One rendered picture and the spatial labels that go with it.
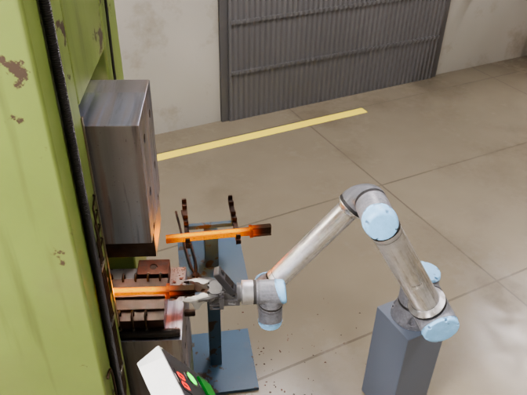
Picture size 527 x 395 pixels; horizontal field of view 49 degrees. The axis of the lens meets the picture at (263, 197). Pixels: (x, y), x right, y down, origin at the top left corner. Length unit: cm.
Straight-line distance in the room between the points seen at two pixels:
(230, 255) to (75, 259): 133
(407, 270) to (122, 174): 108
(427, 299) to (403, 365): 51
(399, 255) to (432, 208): 236
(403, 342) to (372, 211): 84
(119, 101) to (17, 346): 73
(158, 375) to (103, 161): 60
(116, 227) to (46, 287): 30
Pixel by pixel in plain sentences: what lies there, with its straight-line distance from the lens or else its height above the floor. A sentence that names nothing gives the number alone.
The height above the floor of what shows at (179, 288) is 101.
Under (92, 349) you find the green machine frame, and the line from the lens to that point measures 171.
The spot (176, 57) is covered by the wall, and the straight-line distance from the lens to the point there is 498.
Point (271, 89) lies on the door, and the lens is 544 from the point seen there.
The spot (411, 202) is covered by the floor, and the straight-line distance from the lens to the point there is 445.
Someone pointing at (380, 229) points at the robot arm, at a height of 130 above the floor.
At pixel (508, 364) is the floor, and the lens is 348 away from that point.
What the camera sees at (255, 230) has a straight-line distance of 243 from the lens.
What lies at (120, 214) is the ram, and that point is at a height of 148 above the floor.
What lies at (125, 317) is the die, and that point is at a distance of 210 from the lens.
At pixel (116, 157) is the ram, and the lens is 161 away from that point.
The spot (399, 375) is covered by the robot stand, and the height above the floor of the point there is 36.
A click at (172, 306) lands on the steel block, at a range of 220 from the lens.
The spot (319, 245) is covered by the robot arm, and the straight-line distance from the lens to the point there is 217.
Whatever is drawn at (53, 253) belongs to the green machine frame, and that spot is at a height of 156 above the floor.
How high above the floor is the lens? 248
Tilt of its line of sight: 35 degrees down
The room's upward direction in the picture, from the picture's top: 1 degrees clockwise
